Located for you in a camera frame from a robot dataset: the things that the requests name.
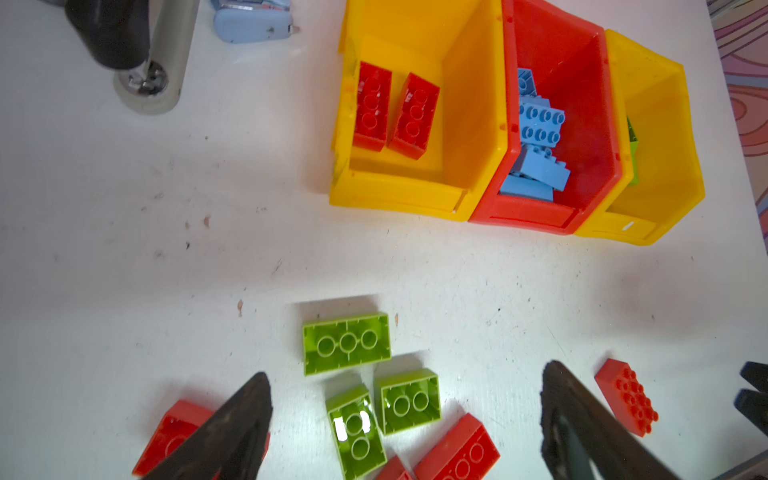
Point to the small blue stapler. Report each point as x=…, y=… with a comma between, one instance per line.
x=252, y=21

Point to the red long brick bottom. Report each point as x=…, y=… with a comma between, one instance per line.
x=394, y=470

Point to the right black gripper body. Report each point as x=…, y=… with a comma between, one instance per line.
x=752, y=403

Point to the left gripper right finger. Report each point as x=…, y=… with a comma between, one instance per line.
x=580, y=437

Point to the yellow bin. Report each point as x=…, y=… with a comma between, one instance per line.
x=650, y=90
x=456, y=45

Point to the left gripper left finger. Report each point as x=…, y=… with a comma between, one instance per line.
x=231, y=444

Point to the red studded brick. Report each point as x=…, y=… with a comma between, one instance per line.
x=626, y=397

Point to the grey stapler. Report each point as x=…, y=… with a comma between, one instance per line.
x=154, y=87

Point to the green long brick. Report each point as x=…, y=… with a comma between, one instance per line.
x=347, y=342

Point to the green brick square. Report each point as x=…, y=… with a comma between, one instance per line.
x=407, y=400

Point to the left yellow bin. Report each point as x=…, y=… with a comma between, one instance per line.
x=456, y=45

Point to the blue brick bottom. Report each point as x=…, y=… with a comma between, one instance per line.
x=538, y=163

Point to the blue brick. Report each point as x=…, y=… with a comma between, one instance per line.
x=523, y=187
x=540, y=124
x=526, y=83
x=538, y=163

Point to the right yellow bin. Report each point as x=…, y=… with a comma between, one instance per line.
x=650, y=90

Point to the red long brick diagonal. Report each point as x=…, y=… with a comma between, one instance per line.
x=466, y=452

